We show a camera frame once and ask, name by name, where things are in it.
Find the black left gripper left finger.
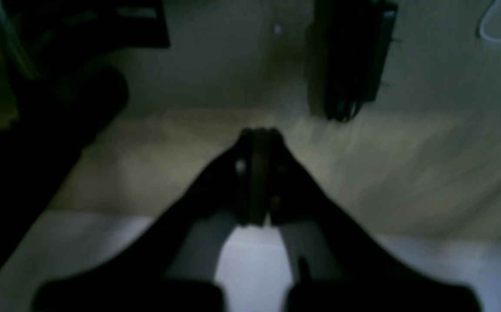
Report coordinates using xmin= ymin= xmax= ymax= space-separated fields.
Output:
xmin=34 ymin=129 xmax=270 ymax=312

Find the black cable bundle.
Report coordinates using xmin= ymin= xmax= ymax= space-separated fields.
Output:
xmin=307 ymin=0 xmax=400 ymax=123

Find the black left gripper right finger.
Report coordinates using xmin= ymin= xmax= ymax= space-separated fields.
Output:
xmin=270 ymin=129 xmax=481 ymax=312

